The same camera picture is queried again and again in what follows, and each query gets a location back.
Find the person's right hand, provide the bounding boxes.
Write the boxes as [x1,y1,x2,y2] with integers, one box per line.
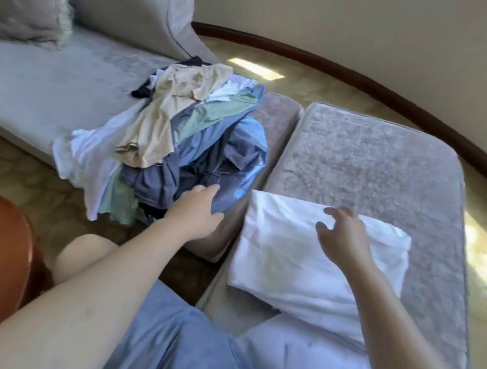
[310,203,381,275]

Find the person's left hand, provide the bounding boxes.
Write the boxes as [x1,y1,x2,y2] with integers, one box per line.
[161,178,229,247]

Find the plain white T-shirt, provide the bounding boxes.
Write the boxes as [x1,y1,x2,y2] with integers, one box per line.
[222,188,417,348]

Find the pile of clothes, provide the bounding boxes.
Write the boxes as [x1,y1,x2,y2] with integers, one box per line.
[43,40,279,242]

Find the grey splatter print T-shirt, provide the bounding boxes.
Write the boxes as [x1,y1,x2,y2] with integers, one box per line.
[234,306,397,369]

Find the person's right forearm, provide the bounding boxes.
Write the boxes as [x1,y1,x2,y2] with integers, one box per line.
[331,257,487,369]

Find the person's left forearm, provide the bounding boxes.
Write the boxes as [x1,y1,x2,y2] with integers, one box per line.
[0,198,213,369]

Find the person's right leg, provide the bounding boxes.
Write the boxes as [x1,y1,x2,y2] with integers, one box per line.
[49,230,123,293]

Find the blue denim shorts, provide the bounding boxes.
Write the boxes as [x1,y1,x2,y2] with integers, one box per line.
[97,274,284,369]

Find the dark wooden baseboard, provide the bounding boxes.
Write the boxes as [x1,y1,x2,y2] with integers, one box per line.
[173,22,487,206]

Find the grey velvet chaise sofa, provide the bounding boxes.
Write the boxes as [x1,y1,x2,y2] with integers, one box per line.
[0,0,317,272]

